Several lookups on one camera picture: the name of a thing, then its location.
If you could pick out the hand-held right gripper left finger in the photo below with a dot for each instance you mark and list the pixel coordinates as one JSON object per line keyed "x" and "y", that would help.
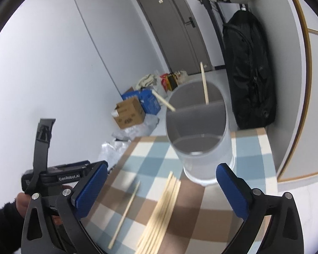
{"x": 91, "y": 190}

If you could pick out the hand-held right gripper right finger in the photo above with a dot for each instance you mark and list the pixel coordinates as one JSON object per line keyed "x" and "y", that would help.
{"x": 232, "y": 193}

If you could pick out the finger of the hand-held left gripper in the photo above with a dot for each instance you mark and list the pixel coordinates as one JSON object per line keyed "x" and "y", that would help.
{"x": 41, "y": 150}

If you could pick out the wooden chopstick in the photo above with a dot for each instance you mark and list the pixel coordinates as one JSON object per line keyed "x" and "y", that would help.
{"x": 126, "y": 211}
{"x": 164, "y": 102}
{"x": 204, "y": 84}

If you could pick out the frosted clear utensil holder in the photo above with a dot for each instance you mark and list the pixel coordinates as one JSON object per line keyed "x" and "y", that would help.
{"x": 201, "y": 150}

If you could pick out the bundle of wooden chopsticks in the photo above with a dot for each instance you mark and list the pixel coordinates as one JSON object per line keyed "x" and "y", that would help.
{"x": 161, "y": 214}

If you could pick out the person's left forearm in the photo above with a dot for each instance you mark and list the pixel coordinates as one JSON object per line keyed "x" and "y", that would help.
{"x": 2, "y": 230}

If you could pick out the person's left hand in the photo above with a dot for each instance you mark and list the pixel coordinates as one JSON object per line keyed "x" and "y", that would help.
{"x": 22, "y": 203}

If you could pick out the checkered tablecloth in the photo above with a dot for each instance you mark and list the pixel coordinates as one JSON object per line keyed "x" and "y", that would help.
{"x": 201, "y": 211}

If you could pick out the brown cardboard box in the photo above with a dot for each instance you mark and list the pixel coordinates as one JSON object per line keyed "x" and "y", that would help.
{"x": 128, "y": 113}

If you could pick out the blue cardboard box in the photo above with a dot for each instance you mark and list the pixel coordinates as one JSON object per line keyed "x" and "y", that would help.
{"x": 148, "y": 102}

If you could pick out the wood framed white panel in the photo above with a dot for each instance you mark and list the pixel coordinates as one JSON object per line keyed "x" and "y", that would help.
{"x": 307, "y": 98}

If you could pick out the cream cloth bag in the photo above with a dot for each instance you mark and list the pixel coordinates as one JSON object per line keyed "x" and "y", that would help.
{"x": 147, "y": 82}

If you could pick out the black backpack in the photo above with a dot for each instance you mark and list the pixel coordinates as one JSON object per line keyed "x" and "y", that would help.
{"x": 246, "y": 71}

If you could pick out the red and yellow bag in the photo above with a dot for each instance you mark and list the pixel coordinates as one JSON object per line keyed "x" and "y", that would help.
{"x": 168, "y": 82}

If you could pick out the white plastic bag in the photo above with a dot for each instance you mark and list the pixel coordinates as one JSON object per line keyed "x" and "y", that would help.
{"x": 181, "y": 75}

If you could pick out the grey door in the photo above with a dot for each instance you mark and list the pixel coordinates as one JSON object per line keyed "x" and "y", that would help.
{"x": 175, "y": 31}

